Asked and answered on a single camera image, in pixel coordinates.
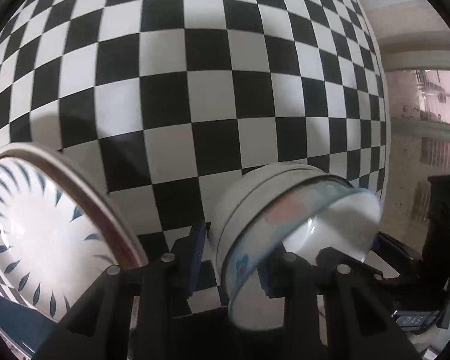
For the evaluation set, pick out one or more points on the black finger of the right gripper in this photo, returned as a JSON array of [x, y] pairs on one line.
[[400, 261]]

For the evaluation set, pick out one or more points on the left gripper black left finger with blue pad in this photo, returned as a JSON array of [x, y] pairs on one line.
[[172, 278]]

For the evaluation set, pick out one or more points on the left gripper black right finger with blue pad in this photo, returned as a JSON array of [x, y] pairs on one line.
[[285, 275]]

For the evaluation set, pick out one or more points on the white bowl red flowers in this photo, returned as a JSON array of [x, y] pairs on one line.
[[293, 205]]

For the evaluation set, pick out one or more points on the white plate blue leaf rim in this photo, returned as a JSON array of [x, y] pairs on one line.
[[58, 232]]

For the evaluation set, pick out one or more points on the blue cabinet front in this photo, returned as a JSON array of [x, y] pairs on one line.
[[25, 327]]

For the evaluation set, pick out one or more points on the black white checkered mat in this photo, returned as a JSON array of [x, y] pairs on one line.
[[164, 103]]

